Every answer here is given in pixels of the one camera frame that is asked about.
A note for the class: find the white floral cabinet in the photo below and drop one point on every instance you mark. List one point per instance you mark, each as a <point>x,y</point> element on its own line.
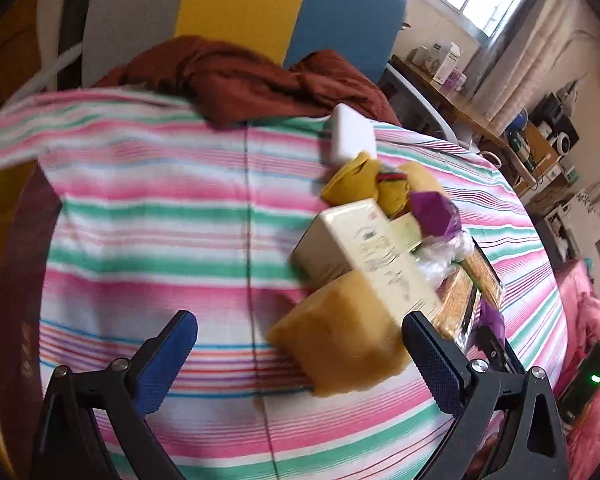
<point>587,215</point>

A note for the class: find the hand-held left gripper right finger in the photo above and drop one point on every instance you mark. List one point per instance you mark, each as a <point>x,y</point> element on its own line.
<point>432,367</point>

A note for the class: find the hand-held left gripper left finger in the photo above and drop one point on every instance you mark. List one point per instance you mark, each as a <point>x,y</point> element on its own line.
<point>166,365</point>

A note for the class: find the green white carton box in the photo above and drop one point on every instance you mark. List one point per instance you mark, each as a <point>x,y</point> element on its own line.
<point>407,232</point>

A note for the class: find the grey yellow blue headboard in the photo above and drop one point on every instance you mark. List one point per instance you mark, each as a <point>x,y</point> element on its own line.
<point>230,0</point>

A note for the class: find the striped bed sheet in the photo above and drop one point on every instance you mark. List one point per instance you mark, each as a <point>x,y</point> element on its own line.
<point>155,210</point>

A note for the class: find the white carton on desk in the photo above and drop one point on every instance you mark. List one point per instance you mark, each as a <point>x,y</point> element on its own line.
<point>442,57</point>

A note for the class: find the small purple box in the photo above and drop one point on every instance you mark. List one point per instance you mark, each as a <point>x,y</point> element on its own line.
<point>452,81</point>

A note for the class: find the black speaker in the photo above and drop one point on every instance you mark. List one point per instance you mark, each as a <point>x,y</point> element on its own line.
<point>562,135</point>

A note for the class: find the patterned curtain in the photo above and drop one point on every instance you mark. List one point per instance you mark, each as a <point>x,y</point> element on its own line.
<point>530,50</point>

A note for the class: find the clear plastic bag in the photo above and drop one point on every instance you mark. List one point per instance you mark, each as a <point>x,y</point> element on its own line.
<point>437,257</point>

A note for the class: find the wooden wardrobe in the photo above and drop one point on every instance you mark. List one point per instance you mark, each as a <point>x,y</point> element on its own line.
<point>10,60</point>

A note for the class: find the biscuit packet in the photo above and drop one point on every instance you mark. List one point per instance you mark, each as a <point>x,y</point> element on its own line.
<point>460,300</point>
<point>485,270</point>

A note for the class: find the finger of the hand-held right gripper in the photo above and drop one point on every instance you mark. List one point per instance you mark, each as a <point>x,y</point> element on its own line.
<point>497,350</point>

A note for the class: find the black bed post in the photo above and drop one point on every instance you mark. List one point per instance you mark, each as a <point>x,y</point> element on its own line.
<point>77,10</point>

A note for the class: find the large yellow sponge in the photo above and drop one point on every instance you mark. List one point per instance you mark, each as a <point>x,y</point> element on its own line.
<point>340,345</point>

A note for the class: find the pink quilt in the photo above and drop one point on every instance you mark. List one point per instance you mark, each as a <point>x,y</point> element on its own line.
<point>590,320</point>

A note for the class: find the yellow knitted cloth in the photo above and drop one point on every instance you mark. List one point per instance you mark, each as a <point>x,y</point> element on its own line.
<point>362,185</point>

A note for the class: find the wooden desk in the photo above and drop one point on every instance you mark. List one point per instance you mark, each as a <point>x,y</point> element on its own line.
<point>460,105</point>

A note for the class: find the cream carton box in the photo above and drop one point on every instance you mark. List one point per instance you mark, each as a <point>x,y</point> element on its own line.
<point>360,255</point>

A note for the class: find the white bed rail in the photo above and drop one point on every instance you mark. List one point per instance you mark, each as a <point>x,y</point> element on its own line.
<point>55,67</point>
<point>422,107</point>

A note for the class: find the white flat box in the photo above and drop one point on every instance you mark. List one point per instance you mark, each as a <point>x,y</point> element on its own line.
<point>350,135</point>

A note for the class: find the rust brown cloth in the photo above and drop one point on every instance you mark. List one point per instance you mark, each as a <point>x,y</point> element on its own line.
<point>240,80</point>

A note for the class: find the purple packet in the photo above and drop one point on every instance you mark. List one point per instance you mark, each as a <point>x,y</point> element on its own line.
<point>492,322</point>
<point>432,212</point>

